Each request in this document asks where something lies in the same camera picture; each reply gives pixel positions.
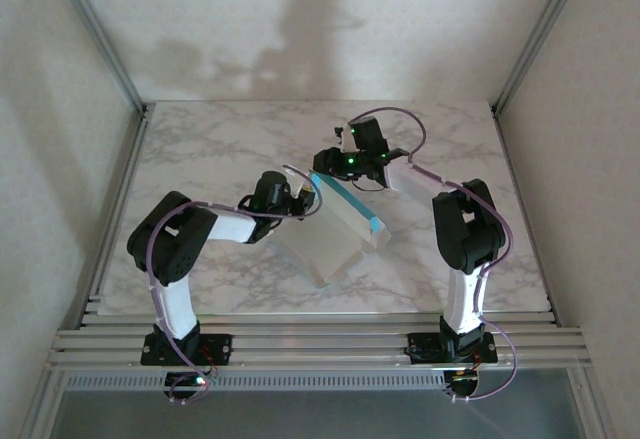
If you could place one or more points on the teal and white paper box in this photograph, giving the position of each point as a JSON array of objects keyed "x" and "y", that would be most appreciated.
[{"x": 325, "y": 239}]

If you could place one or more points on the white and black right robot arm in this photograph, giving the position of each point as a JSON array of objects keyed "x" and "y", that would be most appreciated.
[{"x": 462, "y": 304}]

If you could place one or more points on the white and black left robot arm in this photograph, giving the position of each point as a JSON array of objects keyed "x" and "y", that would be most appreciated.
[{"x": 175, "y": 309}]

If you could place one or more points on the black control board with LED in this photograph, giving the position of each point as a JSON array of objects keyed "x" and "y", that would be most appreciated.
[
  {"x": 180, "y": 381},
  {"x": 462, "y": 380}
]

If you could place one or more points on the aluminium frame cross rails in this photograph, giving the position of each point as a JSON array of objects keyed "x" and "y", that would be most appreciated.
[{"x": 320, "y": 344}]

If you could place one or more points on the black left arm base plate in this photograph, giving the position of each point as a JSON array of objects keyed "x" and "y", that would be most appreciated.
[{"x": 220, "y": 346}]

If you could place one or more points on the aluminium side rail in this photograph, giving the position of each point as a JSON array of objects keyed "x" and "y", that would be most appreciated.
[
  {"x": 116, "y": 209},
  {"x": 517, "y": 184}
]

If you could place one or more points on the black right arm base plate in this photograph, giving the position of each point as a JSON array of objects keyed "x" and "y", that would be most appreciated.
[{"x": 420, "y": 349}]

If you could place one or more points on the aluminium upright post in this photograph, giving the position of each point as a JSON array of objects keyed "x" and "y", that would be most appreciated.
[
  {"x": 100, "y": 34},
  {"x": 539, "y": 34}
]

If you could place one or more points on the aluminium frame leg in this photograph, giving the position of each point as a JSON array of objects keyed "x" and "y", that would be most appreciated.
[
  {"x": 37, "y": 409},
  {"x": 595, "y": 409}
]

